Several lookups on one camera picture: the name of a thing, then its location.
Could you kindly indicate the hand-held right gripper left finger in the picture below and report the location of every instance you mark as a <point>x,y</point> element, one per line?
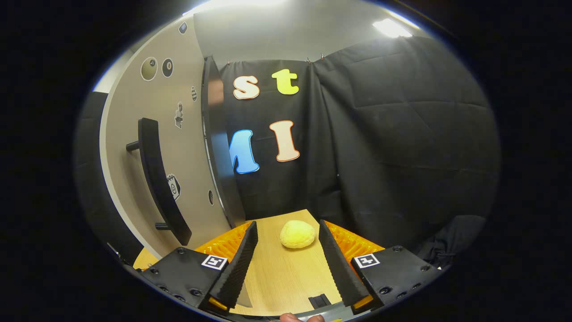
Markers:
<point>237,268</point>

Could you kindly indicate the grey cabinet door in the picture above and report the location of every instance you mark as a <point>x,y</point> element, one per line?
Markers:
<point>187,152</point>

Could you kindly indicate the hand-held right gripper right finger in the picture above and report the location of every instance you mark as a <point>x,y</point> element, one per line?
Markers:
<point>342,268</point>

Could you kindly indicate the black backdrop cloth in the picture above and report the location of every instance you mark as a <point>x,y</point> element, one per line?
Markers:
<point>402,134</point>

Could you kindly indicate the narrow ceiling light panel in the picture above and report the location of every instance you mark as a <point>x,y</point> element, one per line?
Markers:
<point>391,27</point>

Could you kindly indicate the yellow textured ball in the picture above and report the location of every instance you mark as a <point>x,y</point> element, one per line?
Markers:
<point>297,234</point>

